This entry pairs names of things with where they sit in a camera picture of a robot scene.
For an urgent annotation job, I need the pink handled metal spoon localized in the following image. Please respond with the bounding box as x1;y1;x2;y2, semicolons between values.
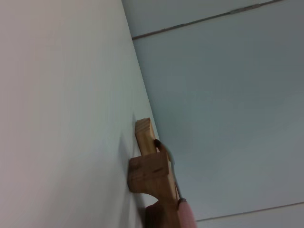
153;139;197;228

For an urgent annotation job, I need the light stained wooden block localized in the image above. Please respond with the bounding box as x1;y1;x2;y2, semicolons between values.
135;117;158;158

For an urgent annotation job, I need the dark arched wooden block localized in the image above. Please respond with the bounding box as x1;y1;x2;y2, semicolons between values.
128;152;181;228

